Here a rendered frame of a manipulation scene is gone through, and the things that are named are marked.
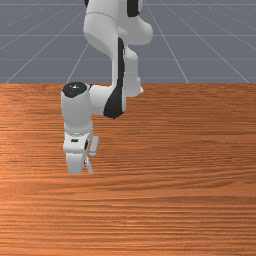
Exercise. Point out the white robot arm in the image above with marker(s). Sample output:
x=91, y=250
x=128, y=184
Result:
x=77, y=110

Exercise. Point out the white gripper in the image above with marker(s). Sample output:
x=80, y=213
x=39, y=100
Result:
x=75, y=156

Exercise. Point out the small grey stick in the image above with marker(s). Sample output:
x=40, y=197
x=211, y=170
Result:
x=89, y=166

